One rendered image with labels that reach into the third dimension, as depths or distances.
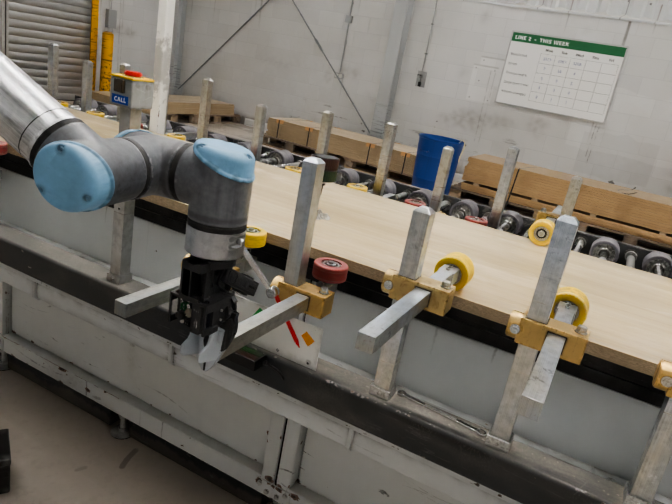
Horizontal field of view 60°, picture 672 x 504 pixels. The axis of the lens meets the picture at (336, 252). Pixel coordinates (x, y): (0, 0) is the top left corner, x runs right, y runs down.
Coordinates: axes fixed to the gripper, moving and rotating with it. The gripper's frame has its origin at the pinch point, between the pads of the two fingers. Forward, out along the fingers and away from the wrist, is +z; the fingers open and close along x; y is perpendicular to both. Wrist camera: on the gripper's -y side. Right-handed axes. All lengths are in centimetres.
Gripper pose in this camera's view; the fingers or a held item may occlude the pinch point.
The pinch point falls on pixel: (208, 361)
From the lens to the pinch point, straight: 102.2
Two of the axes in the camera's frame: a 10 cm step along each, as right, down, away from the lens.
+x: 8.7, 2.9, -3.9
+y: -4.5, 2.0, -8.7
